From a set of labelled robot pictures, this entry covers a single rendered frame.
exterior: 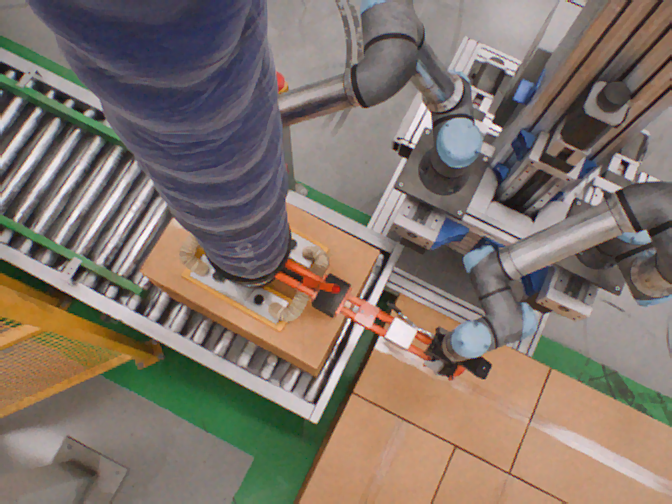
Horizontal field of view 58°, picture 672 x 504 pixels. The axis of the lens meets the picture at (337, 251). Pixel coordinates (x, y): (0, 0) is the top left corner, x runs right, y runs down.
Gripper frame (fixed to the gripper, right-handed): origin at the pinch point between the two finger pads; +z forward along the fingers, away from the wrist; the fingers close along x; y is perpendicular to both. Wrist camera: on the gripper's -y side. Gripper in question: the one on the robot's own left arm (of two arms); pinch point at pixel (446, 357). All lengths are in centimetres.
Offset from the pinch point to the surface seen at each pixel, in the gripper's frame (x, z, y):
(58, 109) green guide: -19, 45, 160
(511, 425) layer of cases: 0, 53, -39
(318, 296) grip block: 2.6, -1.3, 37.9
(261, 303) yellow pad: 11, 9, 52
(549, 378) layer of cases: -21, 53, -44
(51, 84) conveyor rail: -28, 49, 171
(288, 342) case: 16.1, 13.3, 40.0
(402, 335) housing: 0.8, -1.3, 13.2
